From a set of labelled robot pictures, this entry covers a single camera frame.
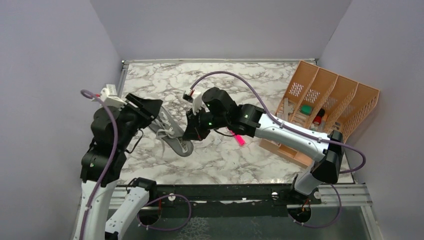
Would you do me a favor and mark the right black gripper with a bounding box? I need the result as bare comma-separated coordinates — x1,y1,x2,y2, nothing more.
183,104,229,141

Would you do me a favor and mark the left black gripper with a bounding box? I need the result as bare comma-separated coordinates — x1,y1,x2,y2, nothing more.
119,92,164,149

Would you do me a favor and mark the grey canvas sneaker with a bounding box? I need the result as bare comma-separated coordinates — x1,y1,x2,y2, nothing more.
148,106,194,157

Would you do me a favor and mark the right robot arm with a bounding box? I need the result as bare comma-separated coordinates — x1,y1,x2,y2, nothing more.
182,87,343,204

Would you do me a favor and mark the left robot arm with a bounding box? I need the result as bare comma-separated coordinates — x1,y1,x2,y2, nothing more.
74,89,163,240

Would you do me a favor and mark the pink plastic bar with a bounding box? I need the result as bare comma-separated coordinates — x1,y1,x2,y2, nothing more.
231,131,246,146

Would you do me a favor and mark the green cap item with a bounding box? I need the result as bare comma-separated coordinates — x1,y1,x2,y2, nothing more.
300,105,313,116

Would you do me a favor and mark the red cap bottle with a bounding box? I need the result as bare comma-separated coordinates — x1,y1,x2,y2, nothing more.
313,108,326,126

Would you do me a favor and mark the orange plastic organizer tray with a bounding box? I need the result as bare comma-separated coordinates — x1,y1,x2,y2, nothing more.
259,60,381,170

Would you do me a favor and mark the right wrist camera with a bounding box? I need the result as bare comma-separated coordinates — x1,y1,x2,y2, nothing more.
183,89,203,115

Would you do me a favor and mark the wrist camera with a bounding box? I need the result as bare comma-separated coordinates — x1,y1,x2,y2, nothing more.
95,84,126,108
183,89,203,115

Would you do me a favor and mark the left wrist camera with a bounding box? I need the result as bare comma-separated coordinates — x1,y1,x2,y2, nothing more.
95,84,126,108

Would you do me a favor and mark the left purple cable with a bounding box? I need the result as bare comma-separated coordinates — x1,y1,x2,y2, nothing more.
78,89,119,240

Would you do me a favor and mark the purple cable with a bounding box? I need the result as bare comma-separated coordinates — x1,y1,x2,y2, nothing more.
189,71,367,175
78,89,119,240

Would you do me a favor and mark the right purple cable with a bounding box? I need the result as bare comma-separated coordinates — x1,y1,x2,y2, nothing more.
189,71,367,175

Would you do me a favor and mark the grey metal bracket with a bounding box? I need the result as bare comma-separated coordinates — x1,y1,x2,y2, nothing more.
276,97,295,122

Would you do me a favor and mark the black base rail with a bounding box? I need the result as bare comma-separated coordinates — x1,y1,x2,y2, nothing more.
129,178,322,224

